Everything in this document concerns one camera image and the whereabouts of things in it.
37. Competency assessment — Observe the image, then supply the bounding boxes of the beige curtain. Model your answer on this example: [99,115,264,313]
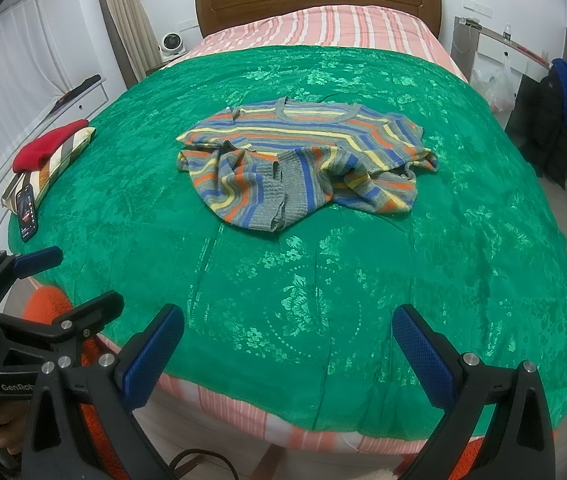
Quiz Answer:
[94,0,160,86]

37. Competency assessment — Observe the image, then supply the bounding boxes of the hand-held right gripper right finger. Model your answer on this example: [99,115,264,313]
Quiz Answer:
[392,304,557,480]

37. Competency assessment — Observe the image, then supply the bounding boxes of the striped pillow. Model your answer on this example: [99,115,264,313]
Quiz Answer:
[1,126,97,211]

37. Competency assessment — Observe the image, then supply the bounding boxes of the black jacket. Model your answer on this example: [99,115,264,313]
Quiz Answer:
[523,67,567,190]

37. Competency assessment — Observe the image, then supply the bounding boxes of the striped knit sweater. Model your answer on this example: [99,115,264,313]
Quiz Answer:
[175,96,439,233]

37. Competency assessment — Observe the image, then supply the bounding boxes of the green floral blanket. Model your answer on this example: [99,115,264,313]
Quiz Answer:
[8,45,567,433]

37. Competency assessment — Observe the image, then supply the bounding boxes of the orange fleece cloth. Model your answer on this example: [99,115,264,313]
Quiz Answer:
[22,287,129,480]

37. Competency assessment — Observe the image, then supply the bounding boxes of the wooden nightstand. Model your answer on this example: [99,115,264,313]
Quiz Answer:
[144,57,184,77]

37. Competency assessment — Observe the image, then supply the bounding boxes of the pink striped bed sheet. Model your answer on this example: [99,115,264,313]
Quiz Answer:
[98,4,484,456]

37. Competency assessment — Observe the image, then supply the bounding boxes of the white desk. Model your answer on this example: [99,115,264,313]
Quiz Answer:
[452,16,554,106]

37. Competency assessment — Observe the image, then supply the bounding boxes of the white plastic bag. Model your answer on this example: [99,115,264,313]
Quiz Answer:
[471,52,518,113]

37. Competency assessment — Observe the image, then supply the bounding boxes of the red knit hat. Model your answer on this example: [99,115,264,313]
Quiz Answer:
[12,119,90,173]

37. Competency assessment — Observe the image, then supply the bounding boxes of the black smartphone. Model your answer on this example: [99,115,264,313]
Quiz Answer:
[15,184,39,243]

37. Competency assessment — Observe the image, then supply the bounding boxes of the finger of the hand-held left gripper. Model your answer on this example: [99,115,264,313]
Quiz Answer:
[0,290,125,361]
[0,246,63,311]

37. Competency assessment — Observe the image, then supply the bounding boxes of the black long object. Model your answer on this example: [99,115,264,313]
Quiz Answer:
[48,75,102,116]

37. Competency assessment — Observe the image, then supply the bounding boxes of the white drawer cabinet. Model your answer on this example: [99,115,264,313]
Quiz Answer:
[28,77,112,133]

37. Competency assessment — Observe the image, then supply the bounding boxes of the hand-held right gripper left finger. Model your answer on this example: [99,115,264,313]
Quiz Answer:
[22,304,185,480]

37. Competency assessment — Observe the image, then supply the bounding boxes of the white sheer curtain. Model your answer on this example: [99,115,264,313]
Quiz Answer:
[0,0,109,171]

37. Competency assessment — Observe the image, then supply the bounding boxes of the small white fan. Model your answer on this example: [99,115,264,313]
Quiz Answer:
[158,32,180,57]

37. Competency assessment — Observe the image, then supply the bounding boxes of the black cable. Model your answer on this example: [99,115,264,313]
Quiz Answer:
[171,452,244,480]

